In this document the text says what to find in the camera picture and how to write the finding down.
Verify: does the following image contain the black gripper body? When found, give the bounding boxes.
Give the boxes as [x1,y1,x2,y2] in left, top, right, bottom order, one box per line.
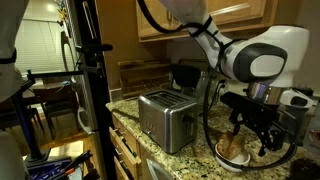
[239,112,287,150]

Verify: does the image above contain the toasted bread slice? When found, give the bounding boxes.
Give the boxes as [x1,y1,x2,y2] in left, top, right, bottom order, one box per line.
[226,134,245,159]

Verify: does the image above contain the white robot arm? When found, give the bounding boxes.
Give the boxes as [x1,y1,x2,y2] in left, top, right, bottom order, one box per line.
[160,0,312,150]

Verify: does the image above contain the stainless steel two-slot toaster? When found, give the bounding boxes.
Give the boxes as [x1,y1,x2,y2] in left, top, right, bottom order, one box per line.
[138,89,198,154]

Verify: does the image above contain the white ceramic bowl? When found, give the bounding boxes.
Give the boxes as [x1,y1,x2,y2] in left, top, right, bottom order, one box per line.
[215,150,251,173]

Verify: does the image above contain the black coffee maker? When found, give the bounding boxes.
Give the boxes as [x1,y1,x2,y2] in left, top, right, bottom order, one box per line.
[170,58,209,97]

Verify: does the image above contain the wooden cutting board stack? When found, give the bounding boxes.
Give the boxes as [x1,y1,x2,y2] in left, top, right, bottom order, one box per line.
[118,60,170,99]

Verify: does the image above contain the open wooden drawer stack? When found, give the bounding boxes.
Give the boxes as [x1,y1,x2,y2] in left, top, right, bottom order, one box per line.
[109,116,142,180]

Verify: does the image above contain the dark wooden dining chair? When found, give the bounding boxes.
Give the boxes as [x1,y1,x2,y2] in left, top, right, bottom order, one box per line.
[33,85,80,139]

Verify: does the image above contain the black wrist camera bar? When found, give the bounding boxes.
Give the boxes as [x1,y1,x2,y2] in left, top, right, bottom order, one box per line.
[220,92,288,130]

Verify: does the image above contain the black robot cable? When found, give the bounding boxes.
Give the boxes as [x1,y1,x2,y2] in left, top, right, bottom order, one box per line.
[136,0,299,172]

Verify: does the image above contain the upper wooden wall cabinet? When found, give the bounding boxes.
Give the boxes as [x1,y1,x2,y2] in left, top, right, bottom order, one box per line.
[136,0,278,42]

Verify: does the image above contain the black camera tripod stand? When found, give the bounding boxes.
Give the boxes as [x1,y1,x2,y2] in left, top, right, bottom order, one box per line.
[26,0,118,180]

